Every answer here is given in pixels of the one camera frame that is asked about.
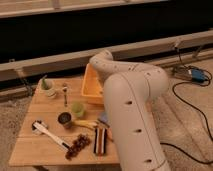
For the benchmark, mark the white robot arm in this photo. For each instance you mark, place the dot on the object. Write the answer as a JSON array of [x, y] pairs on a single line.
[[127, 87]]

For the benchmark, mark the green plastic cup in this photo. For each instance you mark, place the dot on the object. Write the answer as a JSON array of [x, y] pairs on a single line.
[[77, 108]]

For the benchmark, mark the metal cup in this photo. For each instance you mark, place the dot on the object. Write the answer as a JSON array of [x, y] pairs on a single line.
[[65, 119]]

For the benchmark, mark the yellow plastic bin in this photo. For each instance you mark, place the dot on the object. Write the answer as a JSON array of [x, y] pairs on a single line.
[[91, 89]]

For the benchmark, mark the blue sponge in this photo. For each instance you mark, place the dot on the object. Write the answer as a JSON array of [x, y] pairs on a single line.
[[103, 118]]

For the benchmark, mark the small wooden utensil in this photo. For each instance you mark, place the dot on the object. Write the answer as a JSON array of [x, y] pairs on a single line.
[[64, 88]]

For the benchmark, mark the yellow banana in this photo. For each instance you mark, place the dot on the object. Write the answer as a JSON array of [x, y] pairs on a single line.
[[86, 123]]

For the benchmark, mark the purple grapes bunch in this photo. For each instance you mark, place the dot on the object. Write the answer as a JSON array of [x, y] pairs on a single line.
[[78, 144]]

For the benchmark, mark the blue power box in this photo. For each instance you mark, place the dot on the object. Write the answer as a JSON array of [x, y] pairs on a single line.
[[198, 75]]

